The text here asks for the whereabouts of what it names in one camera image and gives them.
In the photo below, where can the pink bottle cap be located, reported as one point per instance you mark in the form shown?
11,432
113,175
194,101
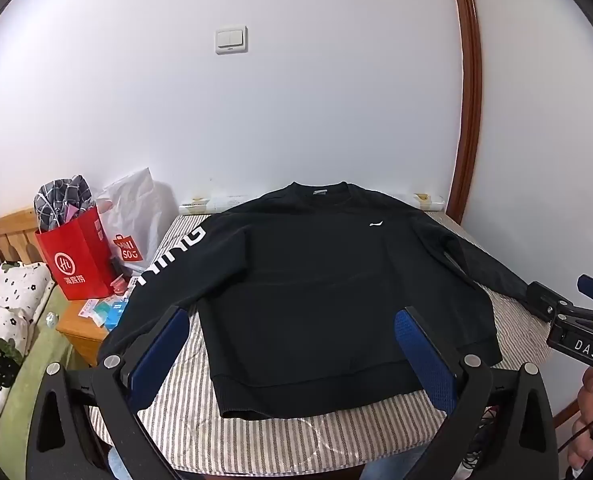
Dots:
120,286

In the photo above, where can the person's blue jeans leg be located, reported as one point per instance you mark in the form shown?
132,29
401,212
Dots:
116,465

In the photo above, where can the grey plaid cloth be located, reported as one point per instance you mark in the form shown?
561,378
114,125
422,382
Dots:
61,200

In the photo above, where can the wooden nightstand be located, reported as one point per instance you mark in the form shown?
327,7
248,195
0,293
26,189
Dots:
84,332

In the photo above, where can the striped mattress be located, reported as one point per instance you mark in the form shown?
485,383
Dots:
276,440

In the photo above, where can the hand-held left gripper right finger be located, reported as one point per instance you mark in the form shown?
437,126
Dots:
424,355

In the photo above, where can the white plastic bag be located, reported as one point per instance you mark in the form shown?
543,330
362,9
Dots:
131,220

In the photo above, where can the white floral quilt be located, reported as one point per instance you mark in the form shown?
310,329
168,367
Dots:
6,320

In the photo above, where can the brown wooden door frame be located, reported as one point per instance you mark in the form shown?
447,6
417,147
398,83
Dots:
469,90

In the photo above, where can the wooden headboard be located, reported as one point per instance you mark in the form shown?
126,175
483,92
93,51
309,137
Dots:
11,237

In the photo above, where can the black sweatshirt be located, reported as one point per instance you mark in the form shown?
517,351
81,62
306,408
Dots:
316,290

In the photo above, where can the green blanket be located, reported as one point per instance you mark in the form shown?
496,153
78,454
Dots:
26,400

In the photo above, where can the white paper cards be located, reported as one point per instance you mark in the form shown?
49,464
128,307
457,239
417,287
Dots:
90,309

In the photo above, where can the red paper bag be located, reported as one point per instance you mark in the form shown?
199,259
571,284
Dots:
76,255

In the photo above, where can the white wall switch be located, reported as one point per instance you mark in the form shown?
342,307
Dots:
232,40

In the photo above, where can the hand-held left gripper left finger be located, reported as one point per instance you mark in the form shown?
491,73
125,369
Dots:
159,355

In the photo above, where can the person's right hand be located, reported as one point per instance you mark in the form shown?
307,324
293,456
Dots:
586,425

